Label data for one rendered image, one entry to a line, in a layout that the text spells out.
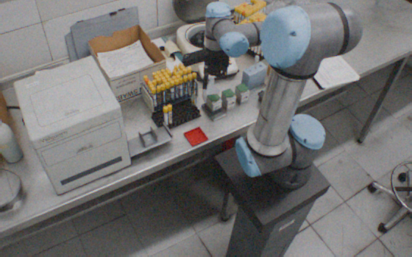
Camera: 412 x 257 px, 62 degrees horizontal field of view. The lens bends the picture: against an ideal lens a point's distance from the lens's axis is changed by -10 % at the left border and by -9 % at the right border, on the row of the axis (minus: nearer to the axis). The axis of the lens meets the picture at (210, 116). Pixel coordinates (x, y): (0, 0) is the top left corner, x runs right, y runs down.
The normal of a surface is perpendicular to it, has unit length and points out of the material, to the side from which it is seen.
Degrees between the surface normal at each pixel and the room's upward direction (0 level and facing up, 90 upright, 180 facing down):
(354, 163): 0
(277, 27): 84
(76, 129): 90
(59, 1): 90
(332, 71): 0
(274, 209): 3
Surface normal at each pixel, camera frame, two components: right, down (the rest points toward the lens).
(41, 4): 0.52, 0.65
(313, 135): 0.21, -0.66
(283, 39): -0.91, 0.15
